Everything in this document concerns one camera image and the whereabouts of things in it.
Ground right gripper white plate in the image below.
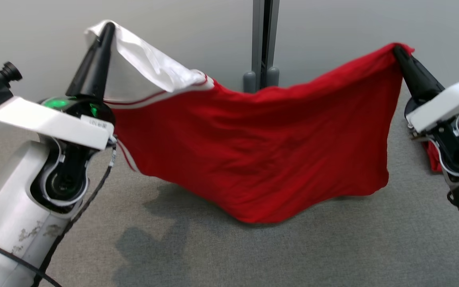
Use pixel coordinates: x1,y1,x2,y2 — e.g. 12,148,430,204
393,45,459,134

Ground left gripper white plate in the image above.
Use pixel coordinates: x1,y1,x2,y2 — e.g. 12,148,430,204
0,22,117,151

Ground red shorts with white stripe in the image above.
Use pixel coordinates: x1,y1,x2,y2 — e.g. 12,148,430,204
421,140,443,173

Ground red white Bulls jersey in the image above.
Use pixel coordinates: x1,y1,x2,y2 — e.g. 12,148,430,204
84,20,415,224

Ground grey fabric sofa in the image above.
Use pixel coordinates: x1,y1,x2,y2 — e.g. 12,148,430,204
0,80,459,287

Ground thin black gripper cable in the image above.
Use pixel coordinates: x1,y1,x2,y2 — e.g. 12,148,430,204
33,145,118,287

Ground grey partition post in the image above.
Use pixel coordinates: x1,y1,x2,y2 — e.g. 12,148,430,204
243,0,281,94

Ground left camera cable teal plug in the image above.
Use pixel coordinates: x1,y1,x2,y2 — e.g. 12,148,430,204
0,234,63,287

